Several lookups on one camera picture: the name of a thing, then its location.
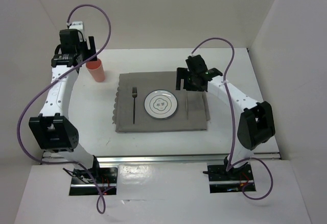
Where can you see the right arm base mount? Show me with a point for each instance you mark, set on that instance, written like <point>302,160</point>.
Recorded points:
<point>221,181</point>

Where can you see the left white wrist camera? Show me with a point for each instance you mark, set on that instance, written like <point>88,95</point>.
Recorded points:
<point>79,26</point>

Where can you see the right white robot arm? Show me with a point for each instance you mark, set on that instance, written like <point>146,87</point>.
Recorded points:
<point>252,121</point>

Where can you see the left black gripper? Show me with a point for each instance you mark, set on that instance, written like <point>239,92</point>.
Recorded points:
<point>91,45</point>

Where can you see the dark metal fork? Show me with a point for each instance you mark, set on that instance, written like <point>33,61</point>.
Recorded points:
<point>134,95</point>

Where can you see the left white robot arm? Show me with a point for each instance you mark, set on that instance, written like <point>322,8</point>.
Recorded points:
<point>51,128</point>

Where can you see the aluminium front rail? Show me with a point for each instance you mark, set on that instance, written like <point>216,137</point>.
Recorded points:
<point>115,161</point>

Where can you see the white patterned plate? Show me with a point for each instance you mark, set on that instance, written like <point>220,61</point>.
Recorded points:
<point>160,104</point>

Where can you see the grey cloth placemat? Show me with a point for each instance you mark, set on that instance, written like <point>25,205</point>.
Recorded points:
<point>147,82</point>

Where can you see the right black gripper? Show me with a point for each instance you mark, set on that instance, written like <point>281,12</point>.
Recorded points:
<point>182,73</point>

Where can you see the red plastic cup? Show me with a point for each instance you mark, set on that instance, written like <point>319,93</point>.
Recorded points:
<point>96,70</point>

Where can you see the grey table knife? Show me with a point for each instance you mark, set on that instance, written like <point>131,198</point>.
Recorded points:
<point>187,105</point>

